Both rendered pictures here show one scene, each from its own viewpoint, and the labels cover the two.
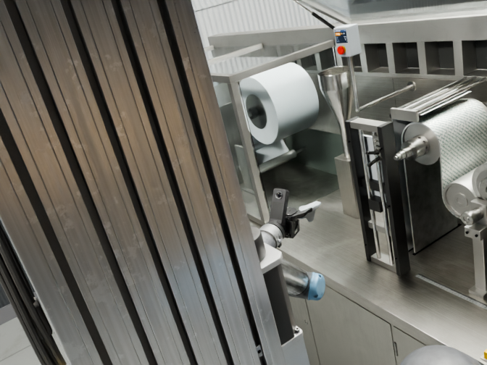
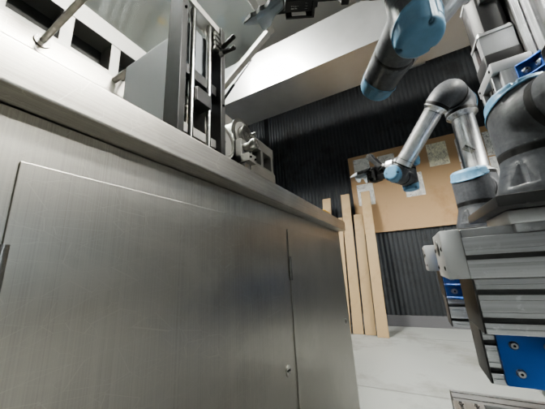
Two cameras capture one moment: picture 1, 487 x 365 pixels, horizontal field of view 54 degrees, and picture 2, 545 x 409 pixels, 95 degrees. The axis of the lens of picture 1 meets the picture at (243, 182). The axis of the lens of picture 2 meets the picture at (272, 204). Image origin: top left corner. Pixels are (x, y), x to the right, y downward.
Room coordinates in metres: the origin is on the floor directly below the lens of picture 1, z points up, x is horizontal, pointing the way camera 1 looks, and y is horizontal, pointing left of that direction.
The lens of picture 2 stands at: (1.61, 0.13, 0.72)
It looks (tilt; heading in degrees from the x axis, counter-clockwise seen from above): 15 degrees up; 235
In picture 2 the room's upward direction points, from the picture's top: 3 degrees counter-clockwise
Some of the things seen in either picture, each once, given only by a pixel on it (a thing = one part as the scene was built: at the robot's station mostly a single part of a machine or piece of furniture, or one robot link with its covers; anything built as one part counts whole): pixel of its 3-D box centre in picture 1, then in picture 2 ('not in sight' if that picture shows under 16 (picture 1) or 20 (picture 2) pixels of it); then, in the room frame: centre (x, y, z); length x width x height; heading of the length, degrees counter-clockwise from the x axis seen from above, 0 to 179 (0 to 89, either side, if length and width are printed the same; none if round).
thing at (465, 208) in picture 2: not in sight; (479, 215); (0.48, -0.17, 0.87); 0.15 x 0.15 x 0.10
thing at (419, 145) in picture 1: (414, 148); not in sight; (1.38, -0.55, 1.33); 0.06 x 0.06 x 0.06; 26
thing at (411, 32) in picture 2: not in sight; (409, 25); (1.20, 0.00, 1.12); 0.11 x 0.08 x 0.11; 53
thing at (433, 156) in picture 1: (447, 130); not in sight; (1.45, -0.68, 1.33); 0.25 x 0.14 x 0.14; 116
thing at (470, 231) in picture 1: (479, 250); (246, 177); (1.18, -0.63, 1.05); 0.06 x 0.05 x 0.31; 116
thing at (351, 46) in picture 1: (346, 40); not in sight; (1.67, -0.46, 1.66); 0.07 x 0.07 x 0.10; 27
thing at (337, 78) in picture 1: (336, 78); not in sight; (1.86, -0.45, 1.50); 0.14 x 0.14 x 0.06
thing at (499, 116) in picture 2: not in sight; (528, 118); (0.92, 0.07, 0.98); 0.13 x 0.12 x 0.14; 53
